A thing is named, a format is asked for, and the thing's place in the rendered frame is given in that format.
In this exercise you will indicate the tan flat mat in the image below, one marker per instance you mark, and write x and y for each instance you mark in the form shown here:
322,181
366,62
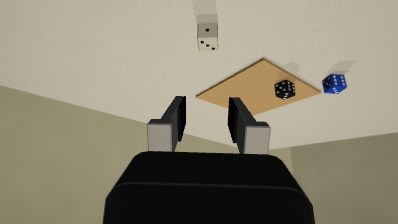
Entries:
255,86

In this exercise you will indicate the white die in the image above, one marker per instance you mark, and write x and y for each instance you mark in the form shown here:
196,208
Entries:
207,36

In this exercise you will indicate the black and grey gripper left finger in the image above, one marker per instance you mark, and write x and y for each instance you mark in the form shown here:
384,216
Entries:
163,134

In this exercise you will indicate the blue die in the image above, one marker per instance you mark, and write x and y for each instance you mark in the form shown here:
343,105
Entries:
334,83

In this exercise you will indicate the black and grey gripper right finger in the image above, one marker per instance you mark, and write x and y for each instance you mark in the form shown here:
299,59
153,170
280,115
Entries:
251,136

